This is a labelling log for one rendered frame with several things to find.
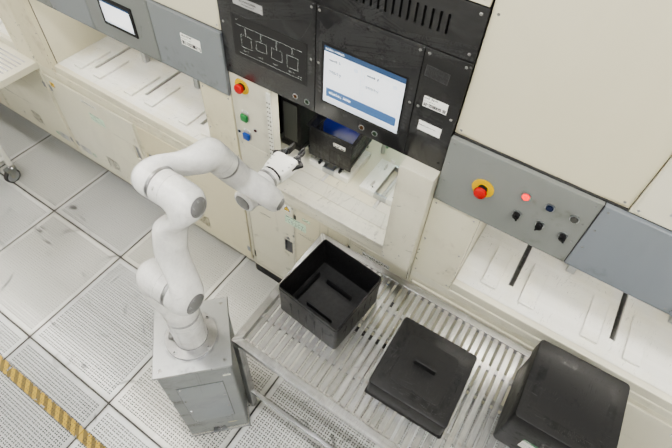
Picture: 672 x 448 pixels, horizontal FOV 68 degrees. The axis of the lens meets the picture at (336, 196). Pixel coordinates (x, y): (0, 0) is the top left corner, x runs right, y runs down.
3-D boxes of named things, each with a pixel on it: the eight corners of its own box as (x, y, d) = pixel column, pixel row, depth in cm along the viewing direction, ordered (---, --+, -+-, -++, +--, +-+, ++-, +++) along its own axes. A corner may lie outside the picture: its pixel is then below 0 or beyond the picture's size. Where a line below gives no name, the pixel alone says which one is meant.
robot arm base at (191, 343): (165, 365, 177) (152, 343, 163) (165, 316, 189) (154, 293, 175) (219, 355, 180) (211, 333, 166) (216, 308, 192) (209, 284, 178)
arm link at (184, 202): (174, 281, 166) (210, 306, 161) (145, 302, 157) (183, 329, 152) (172, 158, 136) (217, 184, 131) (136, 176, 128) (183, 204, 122)
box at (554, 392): (490, 437, 167) (514, 414, 147) (516, 366, 183) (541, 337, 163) (574, 489, 158) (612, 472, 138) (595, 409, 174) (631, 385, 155)
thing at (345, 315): (324, 261, 208) (325, 237, 195) (377, 299, 198) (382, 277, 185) (279, 307, 194) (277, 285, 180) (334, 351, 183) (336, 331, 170)
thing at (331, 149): (305, 157, 226) (305, 106, 201) (328, 130, 237) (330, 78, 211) (352, 180, 220) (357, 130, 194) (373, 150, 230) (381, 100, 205)
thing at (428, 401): (363, 391, 174) (367, 378, 164) (401, 325, 191) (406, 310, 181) (440, 440, 165) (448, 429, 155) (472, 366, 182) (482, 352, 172)
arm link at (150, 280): (182, 336, 165) (166, 301, 147) (142, 307, 171) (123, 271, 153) (207, 308, 172) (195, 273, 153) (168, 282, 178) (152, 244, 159)
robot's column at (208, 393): (190, 437, 232) (151, 380, 174) (189, 378, 249) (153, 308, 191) (250, 425, 236) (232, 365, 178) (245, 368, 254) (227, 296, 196)
